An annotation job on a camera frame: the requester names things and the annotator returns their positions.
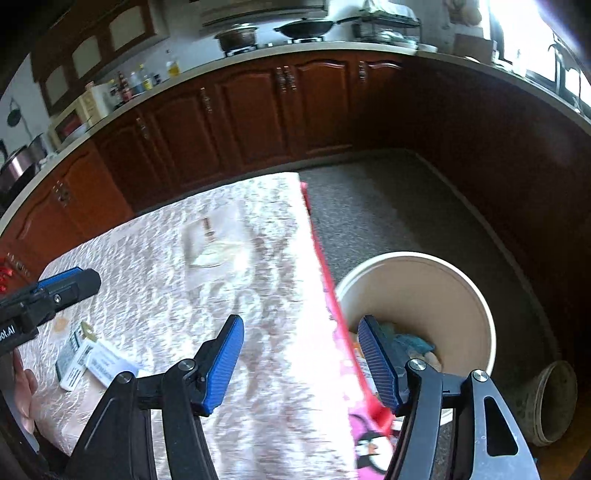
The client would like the black range hood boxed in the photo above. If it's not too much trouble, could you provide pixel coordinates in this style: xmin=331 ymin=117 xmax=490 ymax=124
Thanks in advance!
xmin=197 ymin=0 xmax=331 ymax=27

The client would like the brown clay pot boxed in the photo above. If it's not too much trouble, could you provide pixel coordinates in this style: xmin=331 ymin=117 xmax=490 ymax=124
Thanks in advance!
xmin=214 ymin=24 xmax=257 ymax=53

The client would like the cream microwave oven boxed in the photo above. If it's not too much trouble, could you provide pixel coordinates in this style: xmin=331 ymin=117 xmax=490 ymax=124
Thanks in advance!
xmin=48 ymin=83 xmax=113 ymax=149

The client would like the red tassel ornament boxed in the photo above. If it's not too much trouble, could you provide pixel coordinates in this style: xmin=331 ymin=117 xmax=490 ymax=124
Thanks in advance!
xmin=0 ymin=265 xmax=14 ymax=294

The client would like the white trash bin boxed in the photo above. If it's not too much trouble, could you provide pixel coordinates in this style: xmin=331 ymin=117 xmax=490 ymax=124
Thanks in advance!
xmin=335 ymin=252 xmax=497 ymax=377

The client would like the person left hand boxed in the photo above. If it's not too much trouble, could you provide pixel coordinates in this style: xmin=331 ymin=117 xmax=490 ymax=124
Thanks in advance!
xmin=12 ymin=349 xmax=38 ymax=435

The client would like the dark sauce bottle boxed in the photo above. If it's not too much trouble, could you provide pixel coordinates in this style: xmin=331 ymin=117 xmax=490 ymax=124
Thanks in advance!
xmin=118 ymin=71 xmax=133 ymax=103

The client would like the wooden cutting board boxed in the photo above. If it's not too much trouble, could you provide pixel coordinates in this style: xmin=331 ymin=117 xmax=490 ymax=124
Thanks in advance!
xmin=453 ymin=34 xmax=494 ymax=64

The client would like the red pink under cloth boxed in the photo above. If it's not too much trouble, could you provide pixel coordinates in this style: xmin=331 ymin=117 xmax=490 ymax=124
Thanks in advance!
xmin=299 ymin=180 xmax=403 ymax=480

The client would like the white green medicine box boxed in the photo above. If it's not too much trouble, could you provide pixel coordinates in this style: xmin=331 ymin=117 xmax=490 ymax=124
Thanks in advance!
xmin=55 ymin=327 xmax=96 ymax=392

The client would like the green plush towel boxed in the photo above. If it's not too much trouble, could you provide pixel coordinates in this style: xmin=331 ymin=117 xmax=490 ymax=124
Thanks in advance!
xmin=380 ymin=322 xmax=408 ymax=355

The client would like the black wok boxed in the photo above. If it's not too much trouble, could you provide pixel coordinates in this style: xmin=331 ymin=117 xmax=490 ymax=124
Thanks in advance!
xmin=274 ymin=17 xmax=356 ymax=40

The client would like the black dish rack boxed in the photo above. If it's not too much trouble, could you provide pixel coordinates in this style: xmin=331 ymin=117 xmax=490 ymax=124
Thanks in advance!
xmin=352 ymin=1 xmax=423 ymax=44

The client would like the pink embossed tablecloth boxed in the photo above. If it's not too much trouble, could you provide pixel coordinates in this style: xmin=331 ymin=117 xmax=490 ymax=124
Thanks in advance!
xmin=20 ymin=173 xmax=356 ymax=479

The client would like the white blue box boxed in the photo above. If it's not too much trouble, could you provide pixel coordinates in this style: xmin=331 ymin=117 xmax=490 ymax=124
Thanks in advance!
xmin=85 ymin=339 xmax=139 ymax=387

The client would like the kitchen faucet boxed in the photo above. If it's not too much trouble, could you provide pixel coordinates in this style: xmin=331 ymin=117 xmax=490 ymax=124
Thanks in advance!
xmin=548 ymin=40 xmax=582 ymax=107

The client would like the old ceramic pot on floor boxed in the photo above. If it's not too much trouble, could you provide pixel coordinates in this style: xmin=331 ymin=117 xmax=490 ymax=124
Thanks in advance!
xmin=505 ymin=360 xmax=578 ymax=447

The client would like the silver rice cooker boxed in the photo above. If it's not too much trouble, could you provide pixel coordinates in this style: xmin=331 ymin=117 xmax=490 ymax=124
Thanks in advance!
xmin=1 ymin=134 xmax=47 ymax=208

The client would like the yellow oil bottle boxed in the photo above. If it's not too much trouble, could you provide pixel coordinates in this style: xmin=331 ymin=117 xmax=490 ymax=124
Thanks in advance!
xmin=166 ymin=50 xmax=180 ymax=78

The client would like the blue snack bag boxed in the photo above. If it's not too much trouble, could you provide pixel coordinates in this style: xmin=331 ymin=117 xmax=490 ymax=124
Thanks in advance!
xmin=394 ymin=334 xmax=436 ymax=356

